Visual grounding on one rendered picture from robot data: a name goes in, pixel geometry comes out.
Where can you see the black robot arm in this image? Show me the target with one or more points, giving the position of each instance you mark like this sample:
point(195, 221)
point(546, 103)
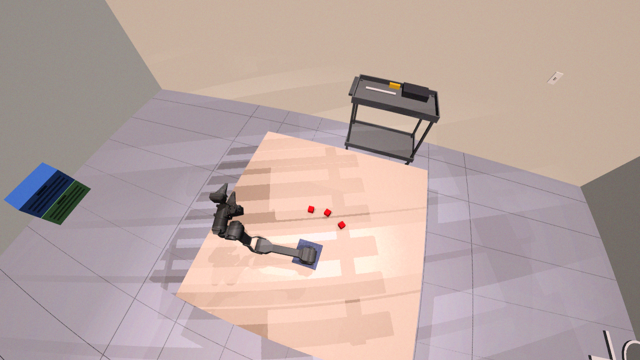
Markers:
point(236, 231)

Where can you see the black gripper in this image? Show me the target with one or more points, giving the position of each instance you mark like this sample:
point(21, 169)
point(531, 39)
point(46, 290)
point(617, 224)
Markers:
point(220, 197)

